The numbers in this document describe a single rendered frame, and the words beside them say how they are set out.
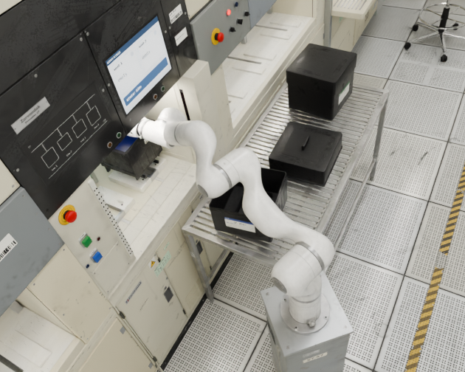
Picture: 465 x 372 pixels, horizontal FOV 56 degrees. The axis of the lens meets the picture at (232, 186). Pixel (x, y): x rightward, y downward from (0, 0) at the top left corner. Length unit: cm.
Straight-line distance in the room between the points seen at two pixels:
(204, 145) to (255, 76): 126
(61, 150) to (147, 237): 70
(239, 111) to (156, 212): 75
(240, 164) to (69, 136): 54
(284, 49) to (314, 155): 92
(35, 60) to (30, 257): 57
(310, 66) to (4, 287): 177
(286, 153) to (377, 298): 104
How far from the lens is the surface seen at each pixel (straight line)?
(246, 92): 250
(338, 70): 239
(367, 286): 272
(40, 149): 133
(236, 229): 195
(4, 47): 122
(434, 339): 266
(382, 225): 297
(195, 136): 144
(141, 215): 202
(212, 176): 139
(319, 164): 209
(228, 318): 263
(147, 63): 160
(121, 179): 216
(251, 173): 144
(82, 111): 141
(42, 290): 155
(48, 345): 189
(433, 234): 300
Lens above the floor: 239
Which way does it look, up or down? 49 degrees down
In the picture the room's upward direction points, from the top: 11 degrees counter-clockwise
